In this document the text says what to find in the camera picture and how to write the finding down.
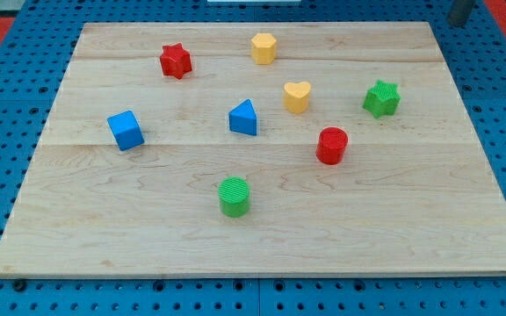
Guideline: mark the red star block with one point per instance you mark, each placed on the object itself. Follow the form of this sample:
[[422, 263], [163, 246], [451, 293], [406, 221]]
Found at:
[[175, 61]]

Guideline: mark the green star block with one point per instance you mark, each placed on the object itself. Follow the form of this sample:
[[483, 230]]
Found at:
[[382, 99]]

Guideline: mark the light wooden board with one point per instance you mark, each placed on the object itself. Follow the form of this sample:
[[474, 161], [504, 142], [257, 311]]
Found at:
[[413, 196]]

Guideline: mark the green cylinder block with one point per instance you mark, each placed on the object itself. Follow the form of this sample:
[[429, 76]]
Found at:
[[233, 194]]

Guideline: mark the blue triangle block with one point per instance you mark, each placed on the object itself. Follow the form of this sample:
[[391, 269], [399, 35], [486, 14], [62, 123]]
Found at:
[[243, 118]]

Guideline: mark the yellow heart block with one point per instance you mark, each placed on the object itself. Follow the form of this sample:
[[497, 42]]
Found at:
[[296, 96]]

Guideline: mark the red cylinder block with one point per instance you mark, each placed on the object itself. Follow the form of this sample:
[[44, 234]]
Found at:
[[331, 145]]

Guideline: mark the yellow hexagon block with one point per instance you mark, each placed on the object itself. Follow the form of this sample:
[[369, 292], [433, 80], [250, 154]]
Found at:
[[263, 48]]

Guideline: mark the blue cube block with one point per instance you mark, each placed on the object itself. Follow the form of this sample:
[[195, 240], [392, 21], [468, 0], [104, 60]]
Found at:
[[125, 130]]

